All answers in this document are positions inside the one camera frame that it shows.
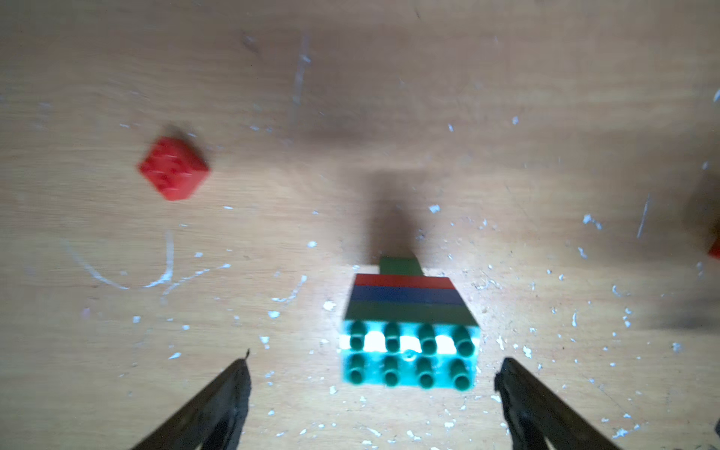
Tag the dark green 2x4 lego brick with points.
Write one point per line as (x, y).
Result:
(403, 345)

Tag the red 2x4 lego brick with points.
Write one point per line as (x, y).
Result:
(396, 281)

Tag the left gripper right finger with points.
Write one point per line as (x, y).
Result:
(539, 419)

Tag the blue 2x4 lego brick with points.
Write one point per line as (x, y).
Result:
(402, 295)

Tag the small red 2x2 lego brick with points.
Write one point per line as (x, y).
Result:
(174, 168)

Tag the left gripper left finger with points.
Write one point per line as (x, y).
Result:
(213, 419)

